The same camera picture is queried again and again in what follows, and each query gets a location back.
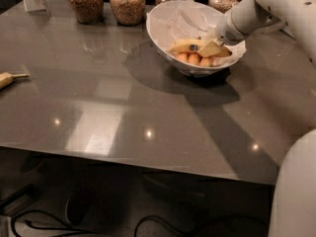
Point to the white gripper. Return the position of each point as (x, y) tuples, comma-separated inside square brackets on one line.
[(225, 29)]

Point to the yellow banana with sticker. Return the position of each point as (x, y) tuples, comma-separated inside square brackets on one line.
[(209, 48)]

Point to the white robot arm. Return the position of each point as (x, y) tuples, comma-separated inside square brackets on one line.
[(294, 205)]

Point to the white paper bowl liner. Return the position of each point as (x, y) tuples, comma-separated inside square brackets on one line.
[(187, 19)]

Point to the white ceramic bowl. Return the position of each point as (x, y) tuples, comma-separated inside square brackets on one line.
[(181, 29)]

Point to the bunch of small bananas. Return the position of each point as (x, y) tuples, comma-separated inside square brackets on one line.
[(187, 51)]

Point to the left grain filled glass jar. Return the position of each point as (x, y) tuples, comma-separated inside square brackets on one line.
[(87, 11)]

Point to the yellow tool at left edge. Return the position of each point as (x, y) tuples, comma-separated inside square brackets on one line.
[(7, 78)]

